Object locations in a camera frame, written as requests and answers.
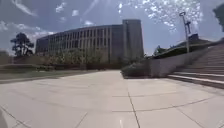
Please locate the wide stone stairs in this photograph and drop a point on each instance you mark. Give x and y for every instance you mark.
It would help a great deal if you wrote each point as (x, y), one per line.
(206, 66)

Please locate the row of small trees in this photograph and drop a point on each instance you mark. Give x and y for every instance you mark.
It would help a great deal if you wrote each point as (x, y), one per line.
(76, 58)

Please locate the grey concrete wall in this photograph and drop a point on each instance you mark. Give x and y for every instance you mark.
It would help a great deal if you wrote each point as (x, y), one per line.
(173, 63)

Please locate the dark pine tree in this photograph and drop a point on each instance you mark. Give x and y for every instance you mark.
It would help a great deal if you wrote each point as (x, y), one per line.
(21, 45)

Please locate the pale stone slab pavement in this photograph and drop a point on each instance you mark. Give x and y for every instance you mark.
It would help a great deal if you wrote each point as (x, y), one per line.
(100, 100)

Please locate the large curved grey building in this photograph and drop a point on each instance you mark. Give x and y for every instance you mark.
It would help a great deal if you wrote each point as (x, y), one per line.
(93, 40)

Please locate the grass strip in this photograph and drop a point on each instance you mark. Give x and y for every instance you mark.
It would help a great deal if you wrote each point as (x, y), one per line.
(33, 75)

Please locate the building with sloped roof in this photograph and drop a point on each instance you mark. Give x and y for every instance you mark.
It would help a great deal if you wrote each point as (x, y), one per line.
(190, 43)

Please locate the low dark hedge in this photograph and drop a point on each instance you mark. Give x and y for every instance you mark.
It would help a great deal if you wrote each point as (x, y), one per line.
(136, 70)

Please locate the tall lamp pole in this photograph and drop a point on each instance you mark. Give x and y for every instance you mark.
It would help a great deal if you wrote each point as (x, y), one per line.
(186, 33)

